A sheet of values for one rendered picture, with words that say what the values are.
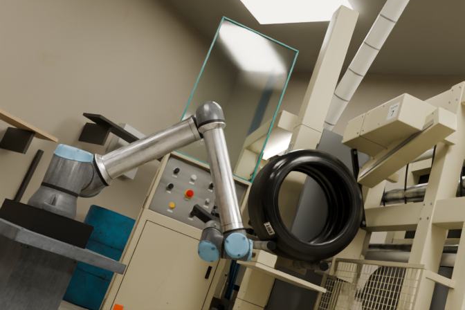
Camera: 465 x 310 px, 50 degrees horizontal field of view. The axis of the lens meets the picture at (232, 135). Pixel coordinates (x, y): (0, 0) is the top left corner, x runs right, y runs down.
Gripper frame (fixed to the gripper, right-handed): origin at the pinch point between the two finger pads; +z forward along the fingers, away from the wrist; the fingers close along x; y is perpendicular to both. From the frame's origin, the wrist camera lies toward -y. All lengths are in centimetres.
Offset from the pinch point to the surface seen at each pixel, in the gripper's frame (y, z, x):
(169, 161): -30, 59, -28
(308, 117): 40, 77, 20
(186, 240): -7, 29, -56
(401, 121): 72, 30, 54
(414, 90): 195, 367, -39
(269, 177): 21.7, 15.0, 11.1
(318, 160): 43, 27, 22
